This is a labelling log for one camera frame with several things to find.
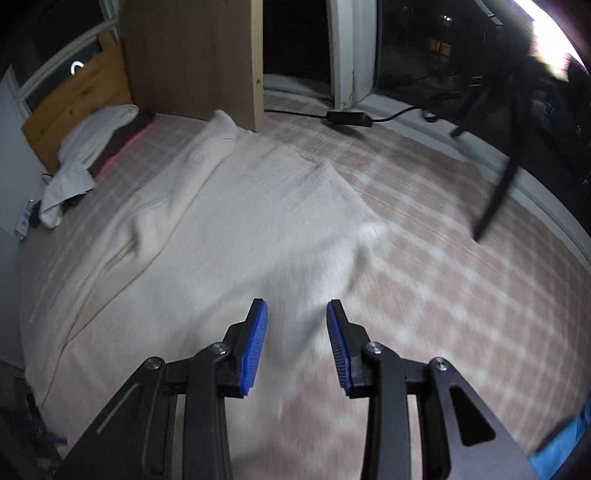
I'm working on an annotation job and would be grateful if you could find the yellow wooden headboard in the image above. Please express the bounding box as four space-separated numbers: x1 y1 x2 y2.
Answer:
21 30 134 175

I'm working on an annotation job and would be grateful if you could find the black power cable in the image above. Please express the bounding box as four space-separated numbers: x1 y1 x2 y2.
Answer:
264 105 444 124

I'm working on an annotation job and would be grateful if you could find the light blue garment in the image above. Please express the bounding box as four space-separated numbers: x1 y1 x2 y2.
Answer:
529 411 587 480

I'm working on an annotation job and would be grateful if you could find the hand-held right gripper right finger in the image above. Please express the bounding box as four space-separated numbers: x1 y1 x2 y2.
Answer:
326 299 539 480

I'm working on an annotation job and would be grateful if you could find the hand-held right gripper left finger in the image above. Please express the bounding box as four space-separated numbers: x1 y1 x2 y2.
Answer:
60 298 269 480

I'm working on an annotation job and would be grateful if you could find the pink cloth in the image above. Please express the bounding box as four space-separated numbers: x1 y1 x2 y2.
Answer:
95 121 153 178

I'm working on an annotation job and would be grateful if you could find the white ring light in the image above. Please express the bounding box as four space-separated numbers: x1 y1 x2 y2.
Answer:
512 0 587 79

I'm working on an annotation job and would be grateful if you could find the cream knit sweater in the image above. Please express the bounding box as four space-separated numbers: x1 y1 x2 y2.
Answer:
21 109 393 462

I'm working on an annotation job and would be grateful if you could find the white window frame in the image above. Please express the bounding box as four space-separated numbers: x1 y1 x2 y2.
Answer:
18 9 123 112

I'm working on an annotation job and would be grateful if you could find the light wooden cabinet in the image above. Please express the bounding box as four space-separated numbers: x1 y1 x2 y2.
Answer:
119 0 265 132

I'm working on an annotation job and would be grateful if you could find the dark brown cloth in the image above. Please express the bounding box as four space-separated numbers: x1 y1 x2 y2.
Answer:
85 108 155 183

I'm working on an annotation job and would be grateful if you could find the black power adapter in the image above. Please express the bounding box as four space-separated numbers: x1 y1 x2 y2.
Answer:
326 110 376 130

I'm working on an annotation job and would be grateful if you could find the white cloth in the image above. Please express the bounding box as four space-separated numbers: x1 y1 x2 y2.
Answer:
39 104 140 228

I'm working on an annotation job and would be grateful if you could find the white power strip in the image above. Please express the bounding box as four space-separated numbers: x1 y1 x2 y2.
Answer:
14 198 40 241

